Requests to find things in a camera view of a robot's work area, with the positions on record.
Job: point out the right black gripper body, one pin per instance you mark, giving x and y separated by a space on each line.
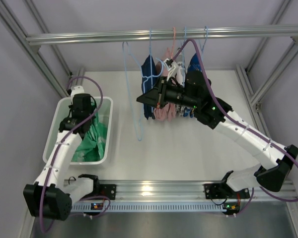
160 91

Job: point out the light blue wire hanger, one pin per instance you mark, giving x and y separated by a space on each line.
138 127

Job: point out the green patterned trousers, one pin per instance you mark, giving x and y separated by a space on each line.
92 147

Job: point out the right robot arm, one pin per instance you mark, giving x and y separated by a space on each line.
273 165

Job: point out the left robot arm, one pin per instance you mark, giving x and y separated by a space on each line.
47 197

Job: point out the pink trousers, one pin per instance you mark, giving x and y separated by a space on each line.
168 112

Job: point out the navy blue trousers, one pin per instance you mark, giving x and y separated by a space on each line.
148 69

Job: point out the white printed trousers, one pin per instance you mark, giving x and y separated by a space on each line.
181 110

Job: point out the blue patterned trousers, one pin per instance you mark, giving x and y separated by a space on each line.
195 62

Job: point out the white plastic basket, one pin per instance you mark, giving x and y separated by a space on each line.
105 116

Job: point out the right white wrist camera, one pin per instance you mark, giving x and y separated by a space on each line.
170 68

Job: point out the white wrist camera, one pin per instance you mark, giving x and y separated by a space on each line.
170 68
75 90

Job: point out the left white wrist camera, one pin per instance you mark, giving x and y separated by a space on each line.
75 90

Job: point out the front aluminium mounting rail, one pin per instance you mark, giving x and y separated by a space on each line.
187 190

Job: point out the slotted grey cable duct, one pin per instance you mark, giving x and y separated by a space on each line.
94 207

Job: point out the aluminium hanging rail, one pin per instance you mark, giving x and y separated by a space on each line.
258 31

